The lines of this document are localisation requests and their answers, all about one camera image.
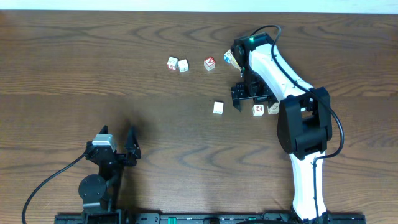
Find green letter Z block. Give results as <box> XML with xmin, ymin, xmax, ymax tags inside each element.
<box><xmin>213</xmin><ymin>101</ymin><xmax>224</xmax><ymax>114</ymax></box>

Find red picture wooden block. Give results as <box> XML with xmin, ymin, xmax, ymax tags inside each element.
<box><xmin>252</xmin><ymin>104</ymin><xmax>264</xmax><ymax>116</ymax></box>

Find plain drawing wooden block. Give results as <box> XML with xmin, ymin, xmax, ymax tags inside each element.
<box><xmin>267</xmin><ymin>102</ymin><xmax>279</xmax><ymax>114</ymax></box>

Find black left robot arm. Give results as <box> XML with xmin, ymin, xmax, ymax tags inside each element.
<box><xmin>78</xmin><ymin>126</ymin><xmax>141</xmax><ymax>224</ymax></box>

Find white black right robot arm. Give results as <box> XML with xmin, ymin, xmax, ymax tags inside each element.
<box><xmin>229</xmin><ymin>31</ymin><xmax>335</xmax><ymax>223</ymax></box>

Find yellow topped wooden block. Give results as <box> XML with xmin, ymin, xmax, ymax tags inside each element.
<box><xmin>231</xmin><ymin>58</ymin><xmax>241</xmax><ymax>70</ymax></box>

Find blue letter X block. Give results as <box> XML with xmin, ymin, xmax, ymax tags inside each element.
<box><xmin>223</xmin><ymin>50</ymin><xmax>233</xmax><ymax>64</ymax></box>

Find red letter A block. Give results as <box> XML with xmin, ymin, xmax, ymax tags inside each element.
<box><xmin>204</xmin><ymin>57</ymin><xmax>216</xmax><ymax>71</ymax></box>

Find blue letter T block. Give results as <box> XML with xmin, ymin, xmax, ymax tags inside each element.
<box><xmin>178</xmin><ymin>59</ymin><xmax>189</xmax><ymax>72</ymax></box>

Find red number 3 block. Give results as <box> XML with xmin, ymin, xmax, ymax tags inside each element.
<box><xmin>167</xmin><ymin>57</ymin><xmax>178</xmax><ymax>70</ymax></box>

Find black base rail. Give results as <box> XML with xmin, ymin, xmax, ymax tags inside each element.
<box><xmin>54</xmin><ymin>211</ymin><xmax>366</xmax><ymax>224</ymax></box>

